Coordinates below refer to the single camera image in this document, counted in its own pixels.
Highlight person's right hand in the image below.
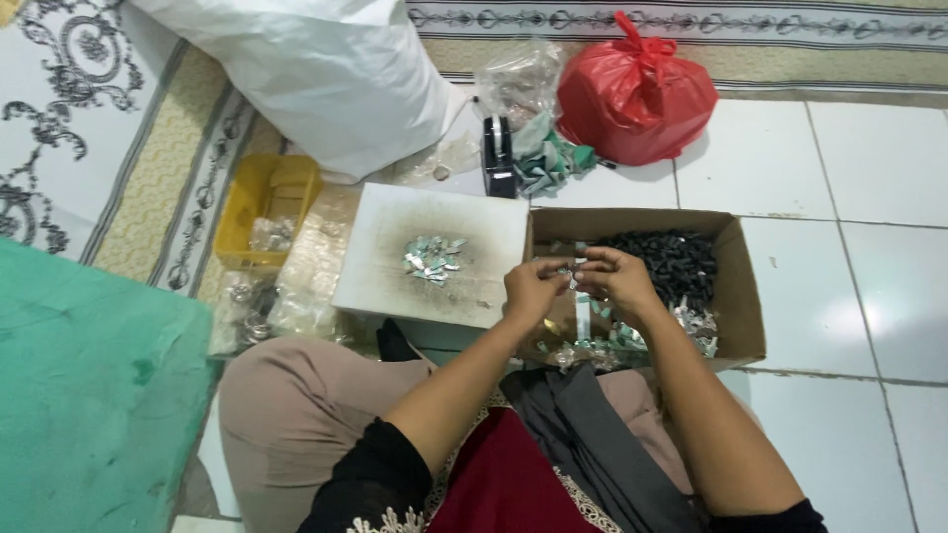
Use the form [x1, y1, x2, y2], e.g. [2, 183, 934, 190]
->
[574, 246, 656, 320]

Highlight person's left hand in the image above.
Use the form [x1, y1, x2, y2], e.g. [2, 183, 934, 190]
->
[503, 257, 573, 322]

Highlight heap of silver-green foil pieces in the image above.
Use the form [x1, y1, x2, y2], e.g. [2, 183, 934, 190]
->
[535, 293, 719, 370]

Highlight heap of small black parts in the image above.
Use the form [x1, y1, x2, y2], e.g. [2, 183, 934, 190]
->
[592, 231, 718, 310]

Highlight brown cardboard box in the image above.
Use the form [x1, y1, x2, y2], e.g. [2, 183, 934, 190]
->
[518, 207, 767, 371]

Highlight heap of green paper scraps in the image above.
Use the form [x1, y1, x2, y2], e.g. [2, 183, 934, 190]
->
[511, 111, 599, 198]

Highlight pile of wrapped silver-green pieces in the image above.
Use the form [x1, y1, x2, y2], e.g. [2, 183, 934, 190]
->
[402, 235, 468, 287]

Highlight black tape dispenser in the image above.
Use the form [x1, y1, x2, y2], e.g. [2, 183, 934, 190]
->
[481, 115, 518, 199]

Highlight white square board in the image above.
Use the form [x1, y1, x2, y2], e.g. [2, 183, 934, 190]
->
[332, 183, 531, 330]

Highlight red plastic bag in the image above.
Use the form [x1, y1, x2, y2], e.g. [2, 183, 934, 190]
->
[556, 10, 720, 167]

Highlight clear plastic bag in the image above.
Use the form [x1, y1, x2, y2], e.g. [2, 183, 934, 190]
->
[474, 38, 567, 130]

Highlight clear bags of metal parts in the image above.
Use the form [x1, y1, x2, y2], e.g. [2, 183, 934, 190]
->
[209, 185, 364, 356]

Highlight person's legs and clothing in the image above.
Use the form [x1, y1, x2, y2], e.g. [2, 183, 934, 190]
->
[217, 318, 830, 533]

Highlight yellow plastic crate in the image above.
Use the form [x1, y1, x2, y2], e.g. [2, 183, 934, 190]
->
[214, 153, 324, 272]

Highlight large white sack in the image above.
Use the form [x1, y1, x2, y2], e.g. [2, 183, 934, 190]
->
[129, 0, 475, 185]

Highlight patterned white carpet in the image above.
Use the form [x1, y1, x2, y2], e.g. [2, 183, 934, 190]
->
[0, 0, 948, 297]

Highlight green mattress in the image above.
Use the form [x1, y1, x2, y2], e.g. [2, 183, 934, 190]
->
[0, 237, 217, 533]

